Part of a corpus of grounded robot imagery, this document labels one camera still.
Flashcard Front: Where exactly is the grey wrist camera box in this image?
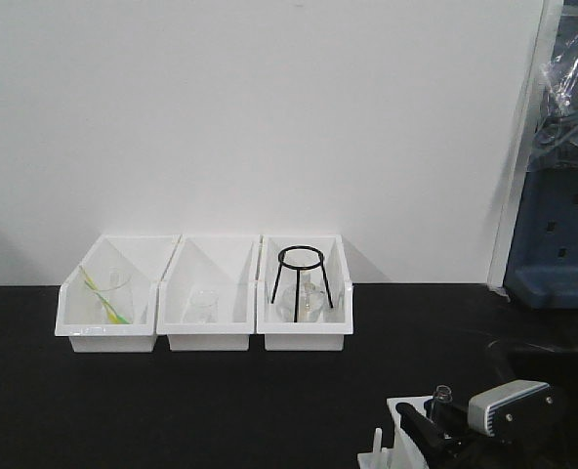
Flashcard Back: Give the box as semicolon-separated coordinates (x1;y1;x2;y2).
467;379;550;437

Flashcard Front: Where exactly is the clear glass beaker middle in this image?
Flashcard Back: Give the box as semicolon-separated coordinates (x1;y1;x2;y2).
184;289;219;323

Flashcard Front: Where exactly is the blue-grey pegboard drying rack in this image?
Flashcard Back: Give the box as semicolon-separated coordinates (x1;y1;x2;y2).
504;1;578;309

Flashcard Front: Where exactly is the white test tube rack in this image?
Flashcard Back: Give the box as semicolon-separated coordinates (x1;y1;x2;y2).
357;396;432;468

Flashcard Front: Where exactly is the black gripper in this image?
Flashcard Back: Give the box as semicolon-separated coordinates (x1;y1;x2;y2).
396;401;578;468

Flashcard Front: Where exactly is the clear glass test tube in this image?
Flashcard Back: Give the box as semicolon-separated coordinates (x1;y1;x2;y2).
430;384;452;423

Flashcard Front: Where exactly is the white right storage bin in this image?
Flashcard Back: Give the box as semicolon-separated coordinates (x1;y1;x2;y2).
256;234;354;351

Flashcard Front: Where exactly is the white middle storage bin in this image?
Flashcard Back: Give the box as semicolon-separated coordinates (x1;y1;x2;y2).
156;234;261;352

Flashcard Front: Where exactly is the plastic bag of pegs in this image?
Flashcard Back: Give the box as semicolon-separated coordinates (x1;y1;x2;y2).
527;4;578;173

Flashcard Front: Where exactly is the black metal tripod stand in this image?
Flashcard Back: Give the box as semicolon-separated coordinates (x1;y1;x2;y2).
270;244;333;308

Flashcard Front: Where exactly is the white left storage bin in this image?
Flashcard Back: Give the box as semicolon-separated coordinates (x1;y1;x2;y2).
55;234;181;353

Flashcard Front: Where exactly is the white storage bin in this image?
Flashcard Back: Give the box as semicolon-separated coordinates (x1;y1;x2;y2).
55;234;181;353
156;234;261;352
256;234;354;351

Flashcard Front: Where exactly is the black lab sink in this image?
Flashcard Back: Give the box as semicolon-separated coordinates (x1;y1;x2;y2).
486;340;578;468

